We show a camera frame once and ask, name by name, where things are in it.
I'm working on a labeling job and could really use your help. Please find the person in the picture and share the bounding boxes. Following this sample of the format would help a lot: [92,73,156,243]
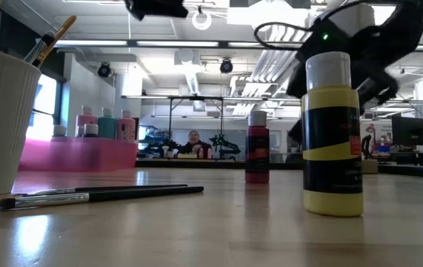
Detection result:
[180,129,213,156]

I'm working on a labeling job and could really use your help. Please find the pink plastic tray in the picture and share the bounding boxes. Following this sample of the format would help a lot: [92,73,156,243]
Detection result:
[17,136,140,173]

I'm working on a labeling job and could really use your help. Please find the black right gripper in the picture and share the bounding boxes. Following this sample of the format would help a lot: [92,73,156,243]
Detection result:
[286,16,400,145]

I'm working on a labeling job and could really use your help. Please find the small yellow paint bottle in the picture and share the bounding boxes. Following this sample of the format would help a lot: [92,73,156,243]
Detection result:
[301,50,364,218]

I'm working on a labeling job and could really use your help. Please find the small magenta paint bottle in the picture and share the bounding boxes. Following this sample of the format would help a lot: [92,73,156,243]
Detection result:
[244,110,271,185]

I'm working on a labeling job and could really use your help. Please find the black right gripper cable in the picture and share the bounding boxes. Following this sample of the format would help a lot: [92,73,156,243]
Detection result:
[253,21,310,52]

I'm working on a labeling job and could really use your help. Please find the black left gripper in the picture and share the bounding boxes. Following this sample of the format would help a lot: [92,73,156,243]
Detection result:
[124,0,190,22]

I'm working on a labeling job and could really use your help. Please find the black handle paintbrush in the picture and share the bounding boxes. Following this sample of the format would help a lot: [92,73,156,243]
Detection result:
[23,31,56,65]

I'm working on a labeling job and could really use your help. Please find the black monitor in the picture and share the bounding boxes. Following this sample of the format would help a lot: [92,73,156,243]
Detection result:
[391,116,423,148]

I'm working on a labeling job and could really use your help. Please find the white ring light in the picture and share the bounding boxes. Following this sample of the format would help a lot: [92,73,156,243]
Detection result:
[191,9,213,31]

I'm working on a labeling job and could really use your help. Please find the small dark blue paint bottle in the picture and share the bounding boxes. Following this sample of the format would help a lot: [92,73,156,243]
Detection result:
[83,123,100,139]

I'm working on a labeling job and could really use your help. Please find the long ceiling light bar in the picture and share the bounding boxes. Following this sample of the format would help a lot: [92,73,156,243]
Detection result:
[53,39,423,52]

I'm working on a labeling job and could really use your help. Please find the black paintbrush orange bristles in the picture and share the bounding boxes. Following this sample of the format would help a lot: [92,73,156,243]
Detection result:
[33,15,78,68]

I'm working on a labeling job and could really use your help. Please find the brown cardboard box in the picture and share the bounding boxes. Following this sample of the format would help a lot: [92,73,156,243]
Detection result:
[361,159,379,174]

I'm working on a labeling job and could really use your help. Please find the flat paintbrush silver ferrule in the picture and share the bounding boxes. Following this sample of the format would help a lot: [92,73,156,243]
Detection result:
[0,185,205,213]

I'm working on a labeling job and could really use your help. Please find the white ribbed cup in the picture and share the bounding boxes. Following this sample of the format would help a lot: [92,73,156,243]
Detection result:
[0,46,42,200]

